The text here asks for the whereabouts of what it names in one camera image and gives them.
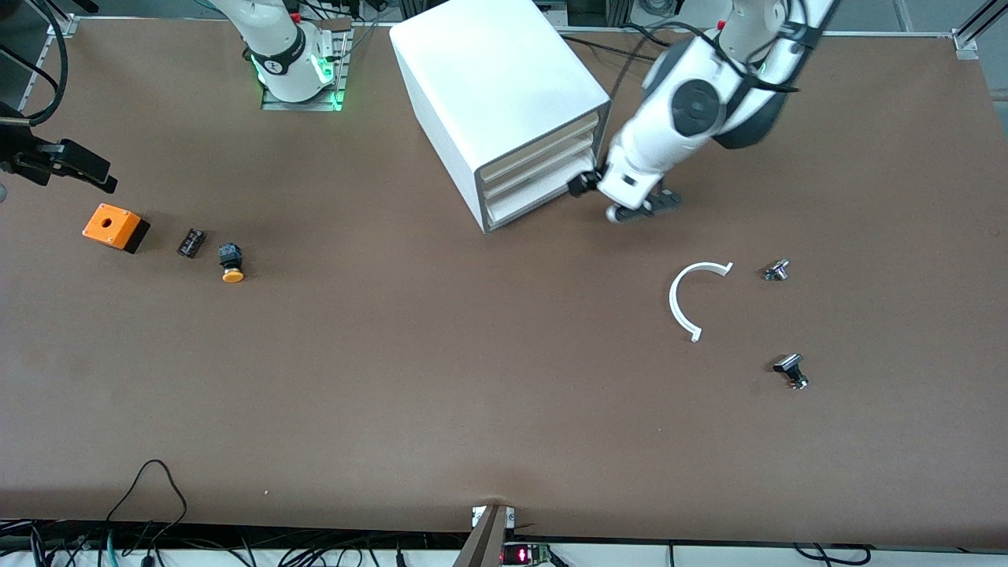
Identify white plastic drawer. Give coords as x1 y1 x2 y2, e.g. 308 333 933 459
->
485 164 597 231
482 146 599 213
479 114 607 196

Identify orange push button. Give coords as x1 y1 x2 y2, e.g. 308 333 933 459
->
218 243 246 284

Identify white drawer cabinet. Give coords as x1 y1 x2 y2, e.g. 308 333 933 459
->
389 0 613 235

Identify orange box with black base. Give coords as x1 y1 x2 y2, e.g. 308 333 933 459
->
82 203 151 254

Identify device with red display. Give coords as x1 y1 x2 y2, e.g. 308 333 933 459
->
502 542 556 567

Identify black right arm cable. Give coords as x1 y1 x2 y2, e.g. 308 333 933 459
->
0 0 70 127

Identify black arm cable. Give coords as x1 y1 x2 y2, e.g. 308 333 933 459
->
613 20 816 95
0 0 70 127

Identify aluminium table edge rail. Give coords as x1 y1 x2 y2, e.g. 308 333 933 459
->
16 14 80 111

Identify black cables behind cabinet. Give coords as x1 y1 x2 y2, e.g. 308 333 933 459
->
559 33 658 62

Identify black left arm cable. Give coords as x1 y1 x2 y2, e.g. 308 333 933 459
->
613 20 816 95

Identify white semicircular bracket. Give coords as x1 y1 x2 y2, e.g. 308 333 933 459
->
669 261 734 343

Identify black switch with grey cap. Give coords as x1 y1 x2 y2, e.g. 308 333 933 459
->
773 354 810 391

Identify looped thin black cable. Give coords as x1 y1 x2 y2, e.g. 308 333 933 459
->
106 460 188 544

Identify grey metal stand post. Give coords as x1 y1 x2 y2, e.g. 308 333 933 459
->
451 504 510 567

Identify aluminium frame corner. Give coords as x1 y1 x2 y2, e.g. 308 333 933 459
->
951 0 1008 61

